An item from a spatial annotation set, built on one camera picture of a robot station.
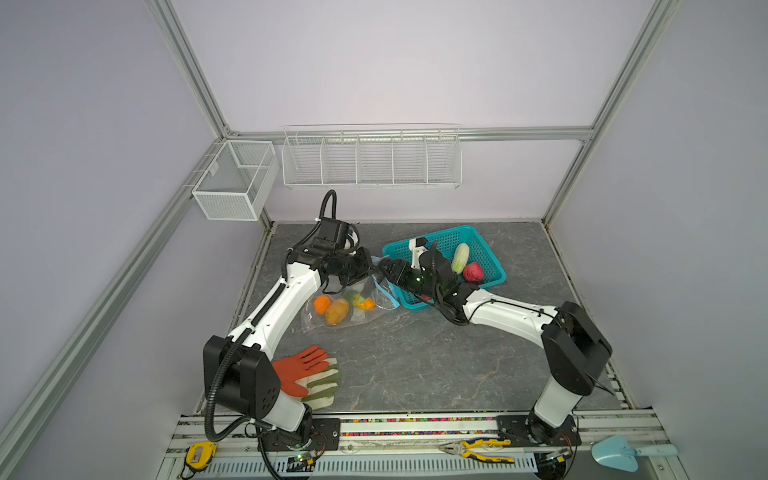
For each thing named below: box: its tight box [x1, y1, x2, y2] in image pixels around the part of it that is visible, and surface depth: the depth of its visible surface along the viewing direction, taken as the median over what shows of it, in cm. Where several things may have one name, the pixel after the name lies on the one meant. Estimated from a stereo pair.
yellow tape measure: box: [185, 442, 217, 471], surface depth 71 cm
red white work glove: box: [272, 346, 339, 410], surface depth 84 cm
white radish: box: [451, 243, 470, 274], surface depth 107 cm
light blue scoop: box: [591, 435, 679, 473], surface depth 72 cm
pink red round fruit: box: [463, 262, 484, 282], surface depth 101 cm
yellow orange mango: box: [325, 298, 349, 325], surface depth 93 cm
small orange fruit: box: [314, 295, 331, 315], surface depth 94 cm
